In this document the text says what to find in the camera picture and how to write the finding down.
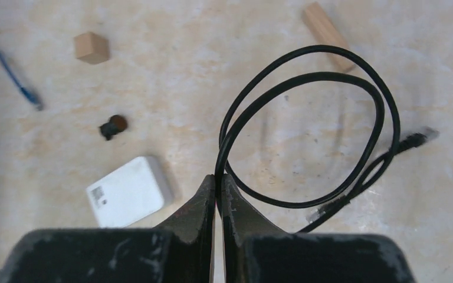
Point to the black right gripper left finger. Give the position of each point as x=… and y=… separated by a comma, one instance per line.
x=179, y=249

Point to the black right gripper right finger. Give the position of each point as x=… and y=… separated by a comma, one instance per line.
x=256, y=250

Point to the white TP-Link switch box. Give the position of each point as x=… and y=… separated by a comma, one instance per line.
x=130, y=193

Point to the small black rubber part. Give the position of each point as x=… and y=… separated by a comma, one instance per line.
x=115, y=125

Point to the small wooden cube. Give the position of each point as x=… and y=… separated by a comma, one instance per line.
x=91, y=48

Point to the flat wooden plank block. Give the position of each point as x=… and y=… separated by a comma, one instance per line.
x=324, y=31

